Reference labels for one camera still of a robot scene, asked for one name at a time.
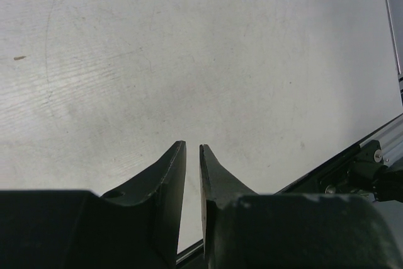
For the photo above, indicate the right side aluminium rail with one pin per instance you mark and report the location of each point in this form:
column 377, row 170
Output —
column 394, row 9

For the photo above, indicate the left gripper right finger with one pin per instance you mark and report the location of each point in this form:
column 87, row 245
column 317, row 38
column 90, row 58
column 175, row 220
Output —
column 242, row 229

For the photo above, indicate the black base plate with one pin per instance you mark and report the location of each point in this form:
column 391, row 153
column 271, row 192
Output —
column 354, row 171

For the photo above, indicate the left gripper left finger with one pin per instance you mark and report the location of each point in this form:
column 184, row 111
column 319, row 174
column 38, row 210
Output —
column 134, row 225

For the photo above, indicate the aluminium frame rail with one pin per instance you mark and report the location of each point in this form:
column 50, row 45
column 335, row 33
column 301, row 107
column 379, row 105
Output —
column 390, row 138

